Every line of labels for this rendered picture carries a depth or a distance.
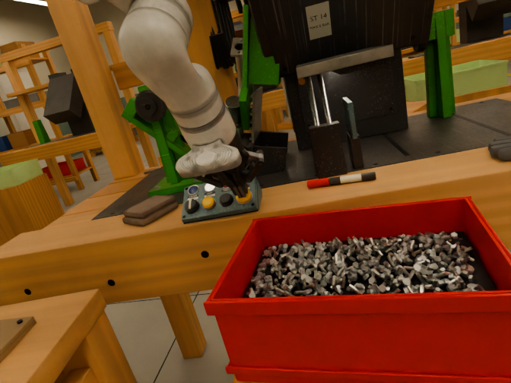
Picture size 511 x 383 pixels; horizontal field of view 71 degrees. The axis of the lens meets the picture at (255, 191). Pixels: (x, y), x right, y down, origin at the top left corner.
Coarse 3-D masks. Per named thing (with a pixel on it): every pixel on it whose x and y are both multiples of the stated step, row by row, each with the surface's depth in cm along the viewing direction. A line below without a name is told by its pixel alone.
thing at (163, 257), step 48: (288, 192) 71; (336, 192) 66; (384, 192) 61; (432, 192) 60; (480, 192) 59; (48, 240) 79; (96, 240) 72; (144, 240) 70; (192, 240) 69; (240, 240) 67; (0, 288) 79; (48, 288) 77; (96, 288) 75; (144, 288) 74; (192, 288) 73
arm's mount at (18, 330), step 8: (0, 320) 57; (8, 320) 57; (16, 320) 56; (24, 320) 56; (32, 320) 56; (0, 328) 55; (8, 328) 55; (16, 328) 54; (24, 328) 55; (0, 336) 53; (8, 336) 53; (16, 336) 53; (0, 344) 51; (8, 344) 51; (16, 344) 53; (0, 352) 50; (8, 352) 51; (0, 360) 50
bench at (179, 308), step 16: (496, 96) 116; (416, 112) 120; (144, 176) 127; (112, 192) 116; (80, 208) 106; (96, 208) 102; (64, 224) 95; (176, 304) 151; (192, 304) 161; (176, 320) 154; (192, 320) 158; (176, 336) 157; (192, 336) 156; (192, 352) 160
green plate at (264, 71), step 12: (252, 24) 76; (252, 36) 77; (252, 48) 78; (252, 60) 79; (264, 60) 78; (252, 72) 80; (264, 72) 79; (276, 72) 79; (252, 84) 89; (276, 84) 80
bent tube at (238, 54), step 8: (240, 40) 87; (232, 48) 85; (240, 48) 88; (232, 56) 85; (240, 56) 85; (240, 64) 89; (240, 72) 91; (240, 80) 93; (240, 88) 94; (240, 128) 90; (240, 136) 89
